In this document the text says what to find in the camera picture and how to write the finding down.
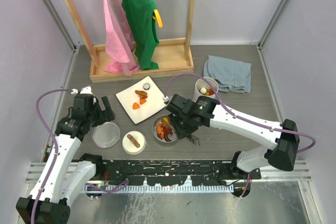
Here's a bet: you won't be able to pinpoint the blue denim cloth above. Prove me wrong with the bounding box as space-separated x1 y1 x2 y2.
203 55 251 94

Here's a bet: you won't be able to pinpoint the grey round sushi piece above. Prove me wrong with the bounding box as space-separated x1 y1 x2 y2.
143 83 150 90

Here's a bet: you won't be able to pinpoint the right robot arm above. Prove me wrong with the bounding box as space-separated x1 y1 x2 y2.
162 94 300 179

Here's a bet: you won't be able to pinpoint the orange ridged food piece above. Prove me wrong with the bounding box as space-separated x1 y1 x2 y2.
135 90 148 97

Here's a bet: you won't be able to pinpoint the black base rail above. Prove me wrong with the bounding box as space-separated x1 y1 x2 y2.
92 159 247 186

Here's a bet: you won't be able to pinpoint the orange strawberry shaped piece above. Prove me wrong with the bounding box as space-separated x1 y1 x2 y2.
132 103 140 110

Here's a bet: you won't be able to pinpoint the white lid with leather strap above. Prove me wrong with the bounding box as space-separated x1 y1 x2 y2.
122 131 146 155

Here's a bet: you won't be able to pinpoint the black white sushi roll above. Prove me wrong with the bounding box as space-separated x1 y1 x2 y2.
200 88 207 94

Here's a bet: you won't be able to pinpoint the wooden clothes rack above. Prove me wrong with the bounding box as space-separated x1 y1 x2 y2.
64 0 195 82

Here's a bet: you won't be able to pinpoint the metal tongs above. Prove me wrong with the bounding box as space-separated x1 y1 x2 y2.
161 119 200 146

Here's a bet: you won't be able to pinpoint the green shirt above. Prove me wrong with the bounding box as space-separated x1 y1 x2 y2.
122 0 159 70

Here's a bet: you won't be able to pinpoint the pink shirt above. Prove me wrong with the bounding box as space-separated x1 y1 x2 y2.
103 0 140 76

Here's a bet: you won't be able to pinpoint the white square plate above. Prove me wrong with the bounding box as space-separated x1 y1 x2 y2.
115 76 165 124

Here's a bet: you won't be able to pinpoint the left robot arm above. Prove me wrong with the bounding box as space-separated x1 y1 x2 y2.
16 93 116 223

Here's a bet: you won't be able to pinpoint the shallow round metal tin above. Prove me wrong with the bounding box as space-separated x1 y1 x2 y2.
153 115 178 144

